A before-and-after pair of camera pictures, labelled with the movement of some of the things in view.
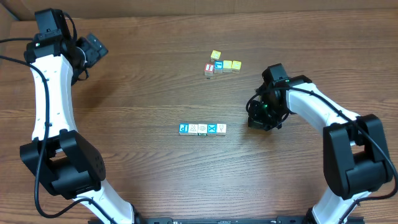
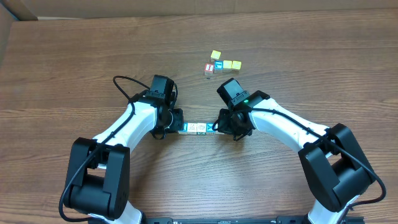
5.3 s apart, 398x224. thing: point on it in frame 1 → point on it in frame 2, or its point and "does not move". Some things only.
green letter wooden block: x=193 y=129 does not move
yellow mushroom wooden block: x=212 y=129 does not move
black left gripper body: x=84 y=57 → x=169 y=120
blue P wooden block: x=183 y=129 does not move
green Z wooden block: x=202 y=129 does not move
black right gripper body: x=259 y=122 → x=224 y=122
